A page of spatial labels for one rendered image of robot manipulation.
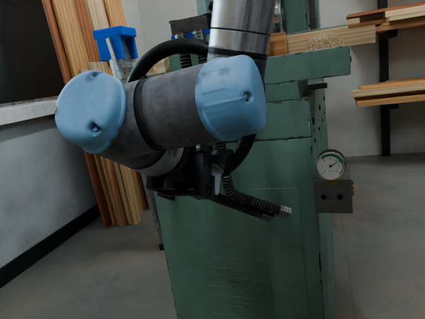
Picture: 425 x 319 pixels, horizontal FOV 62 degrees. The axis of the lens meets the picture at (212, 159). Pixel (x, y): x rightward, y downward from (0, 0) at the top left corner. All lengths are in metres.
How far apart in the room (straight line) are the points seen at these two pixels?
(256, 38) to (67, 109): 0.22
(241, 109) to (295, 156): 0.56
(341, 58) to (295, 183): 0.30
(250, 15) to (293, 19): 0.72
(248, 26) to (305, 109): 0.43
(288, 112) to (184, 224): 0.42
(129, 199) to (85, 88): 2.02
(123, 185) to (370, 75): 2.18
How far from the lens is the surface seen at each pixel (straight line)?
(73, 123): 0.35
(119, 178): 2.35
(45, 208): 2.32
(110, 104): 0.33
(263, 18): 0.44
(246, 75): 0.31
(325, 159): 0.79
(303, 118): 0.84
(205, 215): 0.97
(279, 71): 0.83
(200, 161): 0.51
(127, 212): 2.42
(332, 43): 0.84
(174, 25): 0.82
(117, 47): 1.85
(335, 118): 3.32
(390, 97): 2.86
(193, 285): 1.10
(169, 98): 0.32
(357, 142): 3.37
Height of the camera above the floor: 0.88
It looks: 14 degrees down
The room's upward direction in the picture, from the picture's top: 8 degrees counter-clockwise
